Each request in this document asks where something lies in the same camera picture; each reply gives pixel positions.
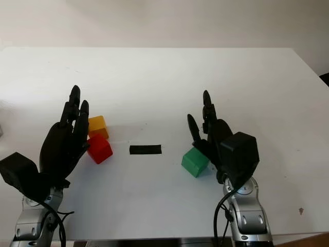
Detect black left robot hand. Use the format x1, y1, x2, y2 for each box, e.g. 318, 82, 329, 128
38, 84, 91, 190

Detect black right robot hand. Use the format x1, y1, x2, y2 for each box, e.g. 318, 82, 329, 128
187, 90, 234, 185

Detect green wooden block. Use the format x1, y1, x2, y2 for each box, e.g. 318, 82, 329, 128
181, 147, 210, 178

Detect red wooden block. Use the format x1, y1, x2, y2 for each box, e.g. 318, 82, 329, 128
86, 133, 114, 165

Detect yellow wooden block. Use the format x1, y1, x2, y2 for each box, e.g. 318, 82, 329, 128
87, 115, 109, 140

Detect black tape strip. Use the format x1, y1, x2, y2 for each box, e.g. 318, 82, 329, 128
129, 144, 162, 156

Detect dark robot torso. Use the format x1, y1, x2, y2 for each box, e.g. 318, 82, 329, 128
84, 238, 232, 247

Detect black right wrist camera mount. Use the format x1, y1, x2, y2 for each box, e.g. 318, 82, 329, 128
220, 131, 260, 188

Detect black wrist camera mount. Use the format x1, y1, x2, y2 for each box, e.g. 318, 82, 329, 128
220, 131, 260, 188
0, 151, 52, 204

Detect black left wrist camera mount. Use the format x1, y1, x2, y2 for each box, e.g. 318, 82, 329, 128
0, 151, 52, 204

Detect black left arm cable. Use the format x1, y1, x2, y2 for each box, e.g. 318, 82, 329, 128
41, 202, 75, 247

